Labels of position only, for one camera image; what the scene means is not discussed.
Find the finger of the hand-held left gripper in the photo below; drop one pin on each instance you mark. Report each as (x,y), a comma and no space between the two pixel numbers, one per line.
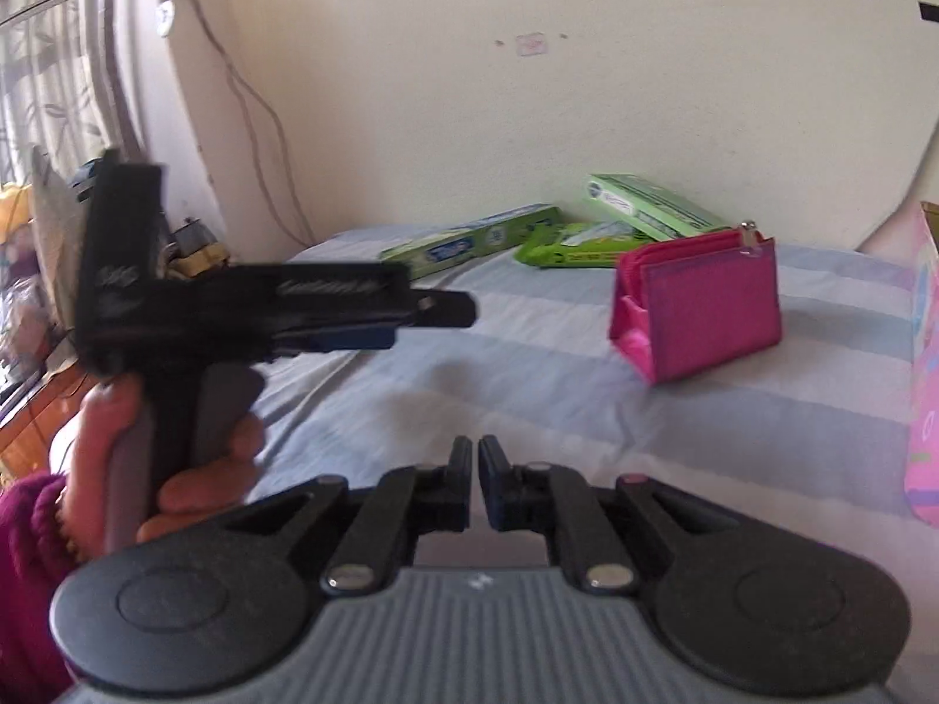
(444,309)
(356,339)

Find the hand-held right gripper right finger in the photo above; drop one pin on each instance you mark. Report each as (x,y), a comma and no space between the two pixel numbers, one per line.
(495,484)

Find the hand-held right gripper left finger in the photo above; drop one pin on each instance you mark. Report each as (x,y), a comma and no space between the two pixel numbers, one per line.
(458,484)

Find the wooden cabinet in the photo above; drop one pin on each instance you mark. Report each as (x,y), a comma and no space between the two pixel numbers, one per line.
(37,418)

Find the pink wallet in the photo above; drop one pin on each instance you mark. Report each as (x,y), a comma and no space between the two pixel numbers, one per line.
(704,308)

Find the person's left hand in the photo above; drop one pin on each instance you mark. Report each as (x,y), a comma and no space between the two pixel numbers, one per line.
(92,469)

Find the white wall hook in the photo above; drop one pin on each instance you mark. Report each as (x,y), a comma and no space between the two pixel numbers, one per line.
(166,18)

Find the patterned curtain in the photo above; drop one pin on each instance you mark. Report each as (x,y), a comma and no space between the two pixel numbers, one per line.
(44,73)

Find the small pink wall sticker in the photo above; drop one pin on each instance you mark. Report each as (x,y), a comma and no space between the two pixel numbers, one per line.
(531,45)

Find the yellow object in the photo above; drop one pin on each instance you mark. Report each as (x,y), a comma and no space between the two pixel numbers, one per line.
(198,249)

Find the long green toothpaste box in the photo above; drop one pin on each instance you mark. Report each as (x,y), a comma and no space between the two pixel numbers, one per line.
(469,238)

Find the bright green plastic packet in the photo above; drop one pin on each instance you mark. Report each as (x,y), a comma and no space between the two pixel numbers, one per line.
(557,253)

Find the person's left forearm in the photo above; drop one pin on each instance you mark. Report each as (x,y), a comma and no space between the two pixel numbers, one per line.
(29,572)

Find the striped bed sheet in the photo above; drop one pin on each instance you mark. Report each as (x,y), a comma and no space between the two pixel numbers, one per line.
(513,359)

